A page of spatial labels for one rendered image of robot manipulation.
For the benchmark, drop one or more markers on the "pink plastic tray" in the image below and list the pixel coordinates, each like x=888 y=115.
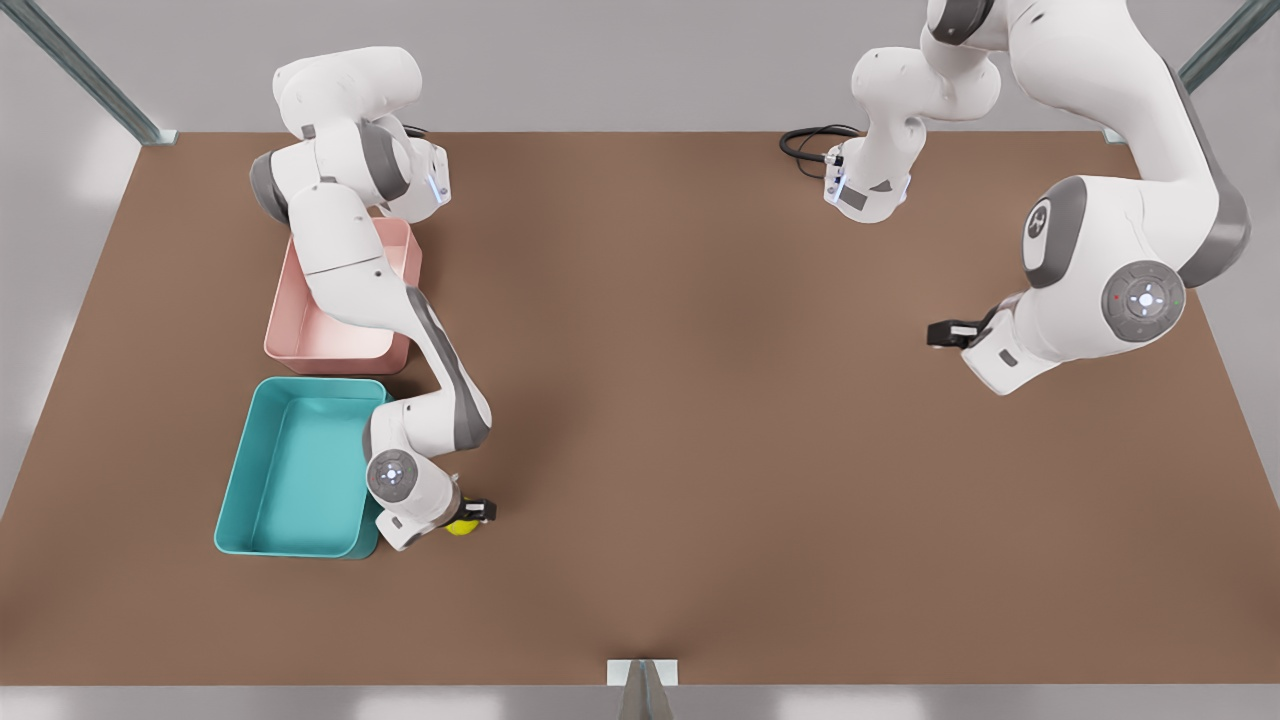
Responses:
x=345 y=335

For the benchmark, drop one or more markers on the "small yellow ball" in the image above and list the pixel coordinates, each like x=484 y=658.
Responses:
x=461 y=526

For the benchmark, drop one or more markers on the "teal plastic tray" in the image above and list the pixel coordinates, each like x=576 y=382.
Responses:
x=295 y=470

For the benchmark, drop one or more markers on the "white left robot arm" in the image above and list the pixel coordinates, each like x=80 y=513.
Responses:
x=1100 y=250

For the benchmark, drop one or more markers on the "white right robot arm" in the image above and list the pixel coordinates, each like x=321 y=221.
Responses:
x=345 y=240

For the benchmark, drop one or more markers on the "silver frame post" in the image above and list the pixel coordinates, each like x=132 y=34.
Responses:
x=642 y=688
x=90 y=72
x=1205 y=55

